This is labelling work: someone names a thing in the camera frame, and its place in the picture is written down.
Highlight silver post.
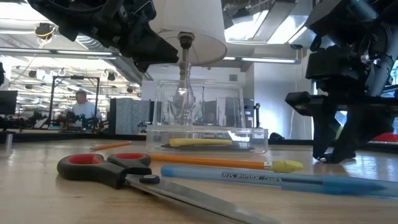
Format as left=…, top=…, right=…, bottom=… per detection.
left=4, top=130, right=15, bottom=150

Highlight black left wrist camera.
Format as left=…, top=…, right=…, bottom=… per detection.
left=123, top=0, right=157, bottom=23

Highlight white shade table lamp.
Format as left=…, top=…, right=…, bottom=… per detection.
left=148, top=0, right=228, bottom=127

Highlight red bin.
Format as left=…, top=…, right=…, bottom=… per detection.
left=369, top=132, right=398, bottom=143

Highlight plain orange pencil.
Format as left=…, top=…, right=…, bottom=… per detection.
left=90, top=141, right=132, bottom=151

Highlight black pen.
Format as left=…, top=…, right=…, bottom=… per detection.
left=160, top=143, right=255, bottom=152

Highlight yellow ceiling cable reel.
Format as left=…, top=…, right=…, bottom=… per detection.
left=34, top=22, right=57, bottom=40

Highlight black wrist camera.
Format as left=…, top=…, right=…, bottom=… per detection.
left=305, top=46, right=371, bottom=94
left=123, top=0, right=157, bottom=23

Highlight black background rig frame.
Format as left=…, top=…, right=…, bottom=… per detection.
left=50, top=75, right=101, bottom=133

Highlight long ceiling light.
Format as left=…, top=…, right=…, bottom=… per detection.
left=0, top=48, right=121, bottom=60
left=222, top=55, right=302, bottom=65

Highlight person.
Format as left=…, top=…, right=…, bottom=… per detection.
left=65, top=90, right=103, bottom=130

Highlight grey partition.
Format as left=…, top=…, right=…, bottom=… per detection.
left=108, top=98, right=155, bottom=136

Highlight black monitor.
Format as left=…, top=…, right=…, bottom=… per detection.
left=0, top=90, right=19, bottom=116

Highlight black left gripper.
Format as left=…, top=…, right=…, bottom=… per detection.
left=27, top=0, right=180, bottom=75

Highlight black red handled scissors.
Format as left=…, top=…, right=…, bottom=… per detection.
left=57, top=152, right=280, bottom=224

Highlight orange pencil yellow eraser cap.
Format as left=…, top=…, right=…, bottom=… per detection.
left=150, top=154, right=304, bottom=174

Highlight black stand post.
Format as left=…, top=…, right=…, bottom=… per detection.
left=254, top=102, right=261, bottom=129

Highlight yellow highlighter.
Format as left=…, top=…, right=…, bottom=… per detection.
left=169, top=138, right=233, bottom=147

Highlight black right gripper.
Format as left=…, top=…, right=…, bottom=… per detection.
left=285, top=55, right=398, bottom=164

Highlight clear plastic supply box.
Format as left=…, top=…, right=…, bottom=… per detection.
left=146, top=79, right=269, bottom=156

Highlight blue ballpoint pen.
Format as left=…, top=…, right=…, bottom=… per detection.
left=160, top=165, right=398, bottom=199

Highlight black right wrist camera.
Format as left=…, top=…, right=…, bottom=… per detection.
left=305, top=46, right=371, bottom=94

